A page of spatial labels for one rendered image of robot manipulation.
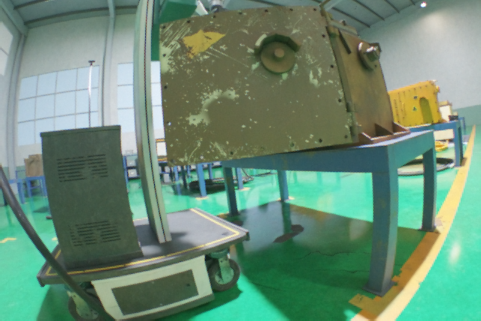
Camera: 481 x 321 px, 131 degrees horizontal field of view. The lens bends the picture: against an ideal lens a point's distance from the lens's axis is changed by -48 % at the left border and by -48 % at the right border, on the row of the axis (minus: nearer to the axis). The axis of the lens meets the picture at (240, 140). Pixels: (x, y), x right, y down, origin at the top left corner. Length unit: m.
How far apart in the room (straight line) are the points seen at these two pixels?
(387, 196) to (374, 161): 0.14
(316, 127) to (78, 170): 0.85
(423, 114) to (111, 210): 3.58
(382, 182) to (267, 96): 0.52
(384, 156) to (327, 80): 0.34
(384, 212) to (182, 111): 0.81
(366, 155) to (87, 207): 1.04
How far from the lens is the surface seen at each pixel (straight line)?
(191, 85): 0.74
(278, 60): 0.74
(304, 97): 0.73
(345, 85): 0.85
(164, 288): 0.90
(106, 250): 0.89
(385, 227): 0.87
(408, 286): 1.09
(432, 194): 1.49
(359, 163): 0.86
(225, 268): 1.04
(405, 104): 3.60
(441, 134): 6.69
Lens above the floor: 0.69
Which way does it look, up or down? 3 degrees up
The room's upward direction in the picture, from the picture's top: 8 degrees counter-clockwise
